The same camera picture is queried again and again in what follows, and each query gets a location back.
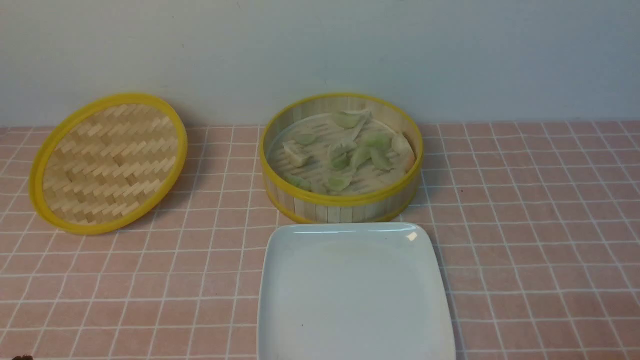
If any white steamed dumpling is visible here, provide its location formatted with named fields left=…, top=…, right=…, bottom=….
left=282, top=140, right=310, bottom=167

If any white square plate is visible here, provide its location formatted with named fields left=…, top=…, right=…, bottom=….
left=256, top=222, right=457, bottom=360

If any bamboo steamer basket yellow rim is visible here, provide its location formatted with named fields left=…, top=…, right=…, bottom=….
left=259, top=93, right=425, bottom=224

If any small green dumpling left back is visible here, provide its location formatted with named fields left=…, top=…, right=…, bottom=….
left=293, top=133, right=317, bottom=146

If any bamboo steamer lid yellow rim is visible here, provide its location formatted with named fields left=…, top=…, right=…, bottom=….
left=29, top=93, right=188, bottom=235

